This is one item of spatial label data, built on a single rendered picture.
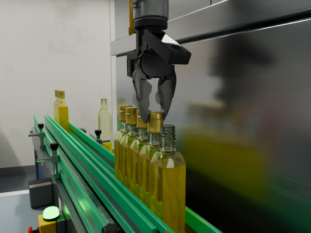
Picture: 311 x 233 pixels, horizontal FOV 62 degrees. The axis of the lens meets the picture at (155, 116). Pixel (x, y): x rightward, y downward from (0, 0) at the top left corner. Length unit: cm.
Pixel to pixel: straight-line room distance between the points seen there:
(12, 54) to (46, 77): 46
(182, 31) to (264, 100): 31
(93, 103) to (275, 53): 328
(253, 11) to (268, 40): 7
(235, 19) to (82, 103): 320
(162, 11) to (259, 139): 31
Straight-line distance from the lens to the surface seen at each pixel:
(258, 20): 53
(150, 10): 56
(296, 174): 48
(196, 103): 64
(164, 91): 56
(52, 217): 86
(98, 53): 366
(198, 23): 66
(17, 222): 107
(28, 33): 370
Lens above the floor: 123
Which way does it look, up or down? 8 degrees down
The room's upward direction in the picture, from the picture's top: straight up
